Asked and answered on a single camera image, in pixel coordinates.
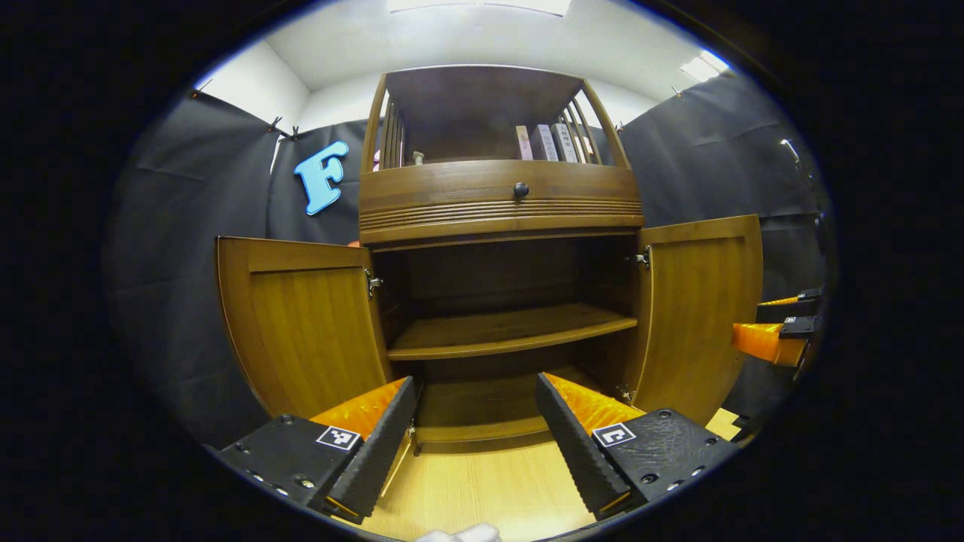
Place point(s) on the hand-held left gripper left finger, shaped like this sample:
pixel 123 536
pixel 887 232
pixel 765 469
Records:
pixel 384 452

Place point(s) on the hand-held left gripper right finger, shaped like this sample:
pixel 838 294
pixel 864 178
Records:
pixel 580 452

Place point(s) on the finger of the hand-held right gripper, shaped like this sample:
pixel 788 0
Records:
pixel 791 310
pixel 800 327

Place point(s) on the wooden shoe cabinet door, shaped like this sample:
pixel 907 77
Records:
pixel 697 316
pixel 309 331

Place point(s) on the wooden double-door shoe cabinet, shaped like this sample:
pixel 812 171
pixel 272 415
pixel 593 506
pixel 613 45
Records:
pixel 482 98

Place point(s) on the metal door hinge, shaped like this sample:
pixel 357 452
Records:
pixel 412 436
pixel 373 284
pixel 623 394
pixel 642 258

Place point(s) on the wooden cabinet inner shelf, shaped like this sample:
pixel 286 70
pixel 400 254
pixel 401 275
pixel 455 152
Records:
pixel 504 331

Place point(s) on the silver metal fitting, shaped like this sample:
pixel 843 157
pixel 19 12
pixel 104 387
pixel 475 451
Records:
pixel 789 150

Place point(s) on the rectangular ceiling light panel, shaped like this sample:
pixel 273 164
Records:
pixel 482 6
pixel 704 66

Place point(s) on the black round drawer knob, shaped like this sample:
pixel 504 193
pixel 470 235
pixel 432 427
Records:
pixel 520 190

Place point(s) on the black backdrop cloth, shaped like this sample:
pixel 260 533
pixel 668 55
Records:
pixel 181 263

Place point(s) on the grey book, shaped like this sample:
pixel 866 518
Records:
pixel 565 143

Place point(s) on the dark purple book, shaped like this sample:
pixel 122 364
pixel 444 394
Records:
pixel 544 143

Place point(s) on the pale pink book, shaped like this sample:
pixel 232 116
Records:
pixel 523 144

